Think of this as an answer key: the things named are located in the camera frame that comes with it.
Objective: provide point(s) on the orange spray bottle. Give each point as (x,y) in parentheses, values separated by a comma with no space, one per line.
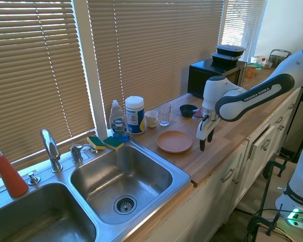
(11,176)

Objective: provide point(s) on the clear drinking glass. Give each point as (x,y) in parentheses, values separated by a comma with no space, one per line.
(164,114)

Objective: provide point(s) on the black microwave oven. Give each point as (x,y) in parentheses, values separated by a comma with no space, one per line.
(204,75)

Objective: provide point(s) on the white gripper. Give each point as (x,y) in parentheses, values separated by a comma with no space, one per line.
(204,127)

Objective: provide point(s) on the chrome sink knob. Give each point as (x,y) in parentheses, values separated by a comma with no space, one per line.
(33,178)

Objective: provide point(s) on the white wipes canister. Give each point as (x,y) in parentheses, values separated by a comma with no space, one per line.
(134,116)

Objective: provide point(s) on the open white cabinet drawer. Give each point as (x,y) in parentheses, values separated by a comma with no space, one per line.
(261,143)

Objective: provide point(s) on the orange box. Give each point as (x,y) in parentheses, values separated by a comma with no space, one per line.
(250,71)

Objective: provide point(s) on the metal sink drain strainer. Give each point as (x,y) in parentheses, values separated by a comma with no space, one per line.
(125,204)

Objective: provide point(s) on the narrow tan window blind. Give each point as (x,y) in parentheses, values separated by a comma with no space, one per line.
(242,25)

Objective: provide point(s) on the yellow green sponge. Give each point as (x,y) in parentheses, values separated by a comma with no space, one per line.
(113,143)
(96,143)

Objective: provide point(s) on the green lidded container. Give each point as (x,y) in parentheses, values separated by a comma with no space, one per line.
(258,66)

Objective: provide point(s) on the black clamp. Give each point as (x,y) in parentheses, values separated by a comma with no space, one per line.
(280,165)
(265,221)

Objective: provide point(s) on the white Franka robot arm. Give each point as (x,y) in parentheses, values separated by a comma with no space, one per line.
(255,95)

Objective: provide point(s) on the black stand pole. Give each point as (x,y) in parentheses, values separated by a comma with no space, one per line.
(266,186)

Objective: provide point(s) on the blue dish soap bottle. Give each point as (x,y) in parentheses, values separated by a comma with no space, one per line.
(118,123)

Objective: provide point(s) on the utensil in bowl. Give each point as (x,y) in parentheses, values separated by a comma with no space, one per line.
(195,110)

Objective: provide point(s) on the dark blue bowl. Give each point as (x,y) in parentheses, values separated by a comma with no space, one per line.
(187,111)

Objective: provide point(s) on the orange plastic plate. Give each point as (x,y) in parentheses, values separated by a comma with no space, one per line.
(174,141)

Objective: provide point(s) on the white ceramic mug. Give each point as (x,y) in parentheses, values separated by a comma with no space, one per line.
(150,119)

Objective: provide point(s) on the wide tan window blind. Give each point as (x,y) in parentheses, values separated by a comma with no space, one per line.
(154,55)
(35,83)

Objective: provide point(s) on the white kitchen cabinet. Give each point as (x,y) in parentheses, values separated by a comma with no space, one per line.
(217,196)

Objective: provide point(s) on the chrome kitchen faucet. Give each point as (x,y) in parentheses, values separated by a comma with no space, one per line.
(51,148)

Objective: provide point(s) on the stainless steel double sink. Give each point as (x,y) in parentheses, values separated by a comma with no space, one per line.
(131,181)

